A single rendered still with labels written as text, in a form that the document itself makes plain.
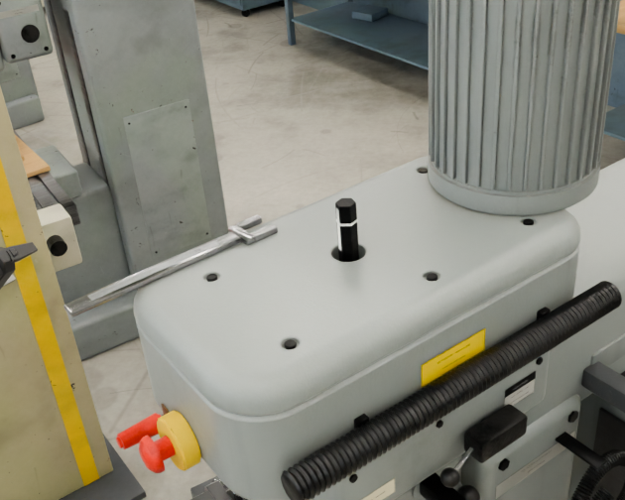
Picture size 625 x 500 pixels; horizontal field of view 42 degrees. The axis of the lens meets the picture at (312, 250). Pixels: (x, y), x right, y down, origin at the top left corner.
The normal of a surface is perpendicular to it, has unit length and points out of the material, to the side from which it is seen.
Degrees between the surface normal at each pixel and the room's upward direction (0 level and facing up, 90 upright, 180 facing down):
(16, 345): 90
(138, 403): 0
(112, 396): 0
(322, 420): 90
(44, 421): 90
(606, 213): 0
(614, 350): 90
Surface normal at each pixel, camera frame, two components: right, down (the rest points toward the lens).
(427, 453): 0.59, 0.40
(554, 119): 0.18, 0.52
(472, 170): -0.64, 0.45
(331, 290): -0.07, -0.84
